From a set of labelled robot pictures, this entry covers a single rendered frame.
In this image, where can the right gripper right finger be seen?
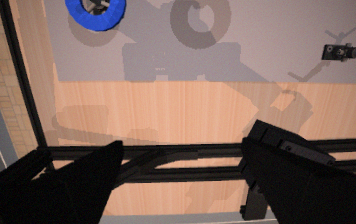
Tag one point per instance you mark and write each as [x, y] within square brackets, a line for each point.
[299, 190]

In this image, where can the grey post with black foot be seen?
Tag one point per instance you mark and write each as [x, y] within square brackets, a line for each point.
[98, 6]

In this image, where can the grey post with crossbar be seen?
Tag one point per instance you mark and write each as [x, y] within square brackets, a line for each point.
[339, 52]

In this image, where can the blue ring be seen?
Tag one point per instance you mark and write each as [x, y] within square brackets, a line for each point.
[104, 22]

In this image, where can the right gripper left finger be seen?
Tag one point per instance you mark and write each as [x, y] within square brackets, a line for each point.
[76, 193]

